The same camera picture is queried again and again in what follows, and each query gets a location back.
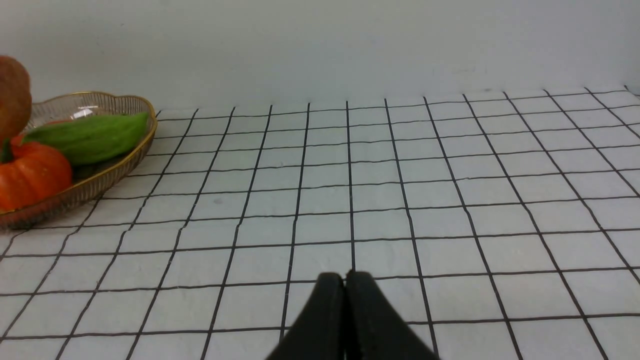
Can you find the green bitter gourd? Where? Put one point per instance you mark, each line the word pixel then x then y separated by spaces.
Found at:
pixel 94 139

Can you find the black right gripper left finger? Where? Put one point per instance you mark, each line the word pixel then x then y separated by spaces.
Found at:
pixel 316 333

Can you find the white grid-pattern tablecloth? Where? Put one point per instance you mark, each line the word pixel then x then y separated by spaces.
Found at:
pixel 501 226

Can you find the gold-rimmed glass plate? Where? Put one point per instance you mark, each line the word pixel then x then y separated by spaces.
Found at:
pixel 94 181

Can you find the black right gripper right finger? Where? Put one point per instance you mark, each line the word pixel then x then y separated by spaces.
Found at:
pixel 374 330

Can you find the large brown potato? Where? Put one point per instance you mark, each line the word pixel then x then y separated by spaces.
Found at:
pixel 15 97

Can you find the small orange pumpkin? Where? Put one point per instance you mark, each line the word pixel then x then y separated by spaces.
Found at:
pixel 31 172

